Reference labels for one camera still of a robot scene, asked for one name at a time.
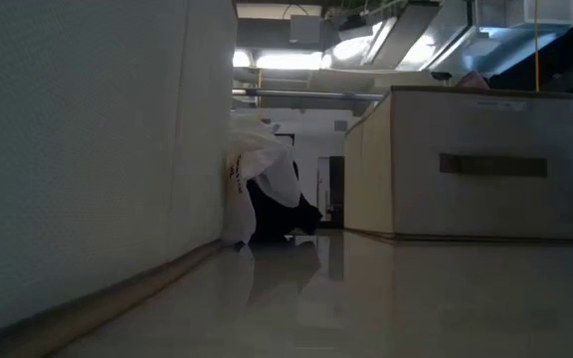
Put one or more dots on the white garment with dark print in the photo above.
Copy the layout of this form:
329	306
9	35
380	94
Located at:
266	149

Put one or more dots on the black garment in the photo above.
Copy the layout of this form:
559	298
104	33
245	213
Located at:
276	219

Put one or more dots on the pink shirt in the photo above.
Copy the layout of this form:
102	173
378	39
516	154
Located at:
474	81

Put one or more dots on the dark door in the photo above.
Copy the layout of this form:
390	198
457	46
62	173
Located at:
337	189

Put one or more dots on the grey horizontal pipe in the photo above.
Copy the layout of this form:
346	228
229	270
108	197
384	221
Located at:
306	93

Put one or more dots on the bright ceiling light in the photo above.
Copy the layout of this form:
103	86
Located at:
286	60

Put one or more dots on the grey ceiling box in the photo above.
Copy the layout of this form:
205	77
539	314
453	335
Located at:
305	29

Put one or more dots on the beige fabric storage box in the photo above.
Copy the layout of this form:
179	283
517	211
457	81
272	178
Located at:
92	149
465	209

